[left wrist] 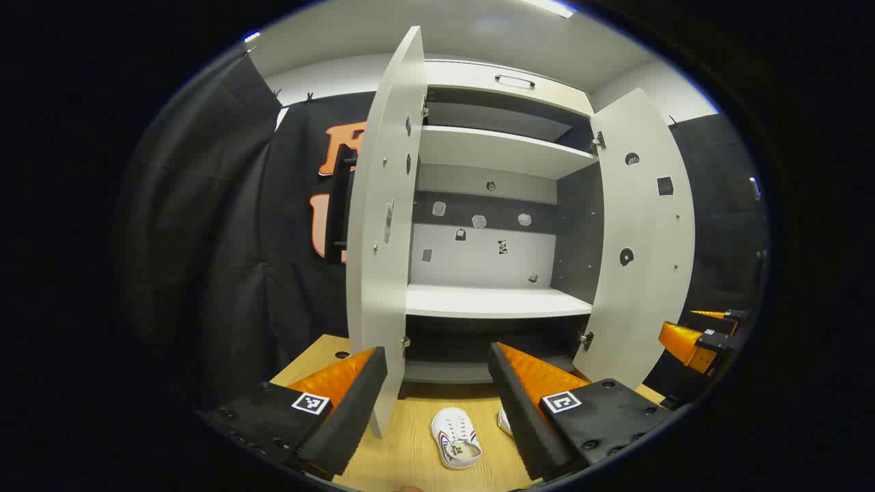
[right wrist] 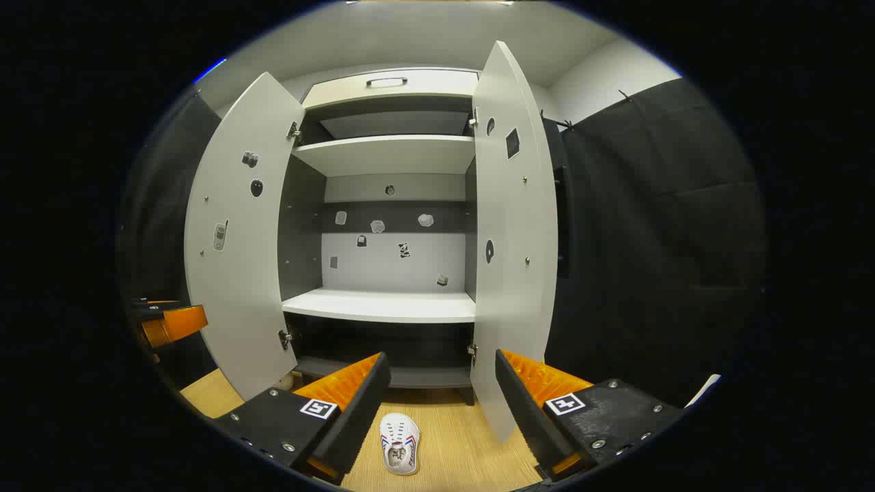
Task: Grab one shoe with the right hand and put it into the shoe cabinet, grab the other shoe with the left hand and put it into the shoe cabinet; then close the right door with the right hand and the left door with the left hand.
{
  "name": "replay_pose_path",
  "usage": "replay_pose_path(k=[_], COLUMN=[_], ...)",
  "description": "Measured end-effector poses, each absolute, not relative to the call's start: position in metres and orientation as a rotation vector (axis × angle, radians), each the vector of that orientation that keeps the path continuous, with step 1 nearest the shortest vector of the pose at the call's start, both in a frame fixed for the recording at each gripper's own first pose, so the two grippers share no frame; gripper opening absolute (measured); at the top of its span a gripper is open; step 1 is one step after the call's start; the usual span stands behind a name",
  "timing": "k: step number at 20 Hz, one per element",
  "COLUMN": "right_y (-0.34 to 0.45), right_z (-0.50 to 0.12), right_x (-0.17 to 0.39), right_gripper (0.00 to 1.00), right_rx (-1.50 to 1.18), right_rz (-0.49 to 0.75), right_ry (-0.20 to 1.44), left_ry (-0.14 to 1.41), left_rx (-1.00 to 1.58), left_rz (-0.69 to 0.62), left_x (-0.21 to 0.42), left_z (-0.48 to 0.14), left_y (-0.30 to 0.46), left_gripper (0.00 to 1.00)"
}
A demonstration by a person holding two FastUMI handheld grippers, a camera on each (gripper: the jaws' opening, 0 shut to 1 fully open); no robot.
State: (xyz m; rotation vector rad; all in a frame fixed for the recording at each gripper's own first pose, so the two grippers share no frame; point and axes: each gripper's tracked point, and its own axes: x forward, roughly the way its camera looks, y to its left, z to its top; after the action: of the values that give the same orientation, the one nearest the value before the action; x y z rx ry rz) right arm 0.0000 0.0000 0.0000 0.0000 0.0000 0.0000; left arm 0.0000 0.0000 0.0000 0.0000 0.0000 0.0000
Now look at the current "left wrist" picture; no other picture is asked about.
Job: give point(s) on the white canvas shoe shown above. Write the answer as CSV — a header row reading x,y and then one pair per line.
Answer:
x,y
504,422
456,441

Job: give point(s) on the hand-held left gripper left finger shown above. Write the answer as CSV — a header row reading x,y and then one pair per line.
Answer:
x,y
355,410

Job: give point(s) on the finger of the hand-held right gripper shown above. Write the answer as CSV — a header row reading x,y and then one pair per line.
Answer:
x,y
718,314
683,342

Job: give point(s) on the white shoe cabinet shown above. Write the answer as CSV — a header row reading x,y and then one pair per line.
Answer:
x,y
492,301

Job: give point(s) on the white cabinet drawer front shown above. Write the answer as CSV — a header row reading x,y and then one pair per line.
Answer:
x,y
465,74

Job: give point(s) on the black backdrop cloth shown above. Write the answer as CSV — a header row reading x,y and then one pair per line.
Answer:
x,y
225,239

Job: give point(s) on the ceiling light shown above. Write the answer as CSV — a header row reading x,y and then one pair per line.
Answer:
x,y
550,7

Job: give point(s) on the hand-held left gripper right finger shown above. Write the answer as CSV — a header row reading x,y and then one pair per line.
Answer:
x,y
516,410

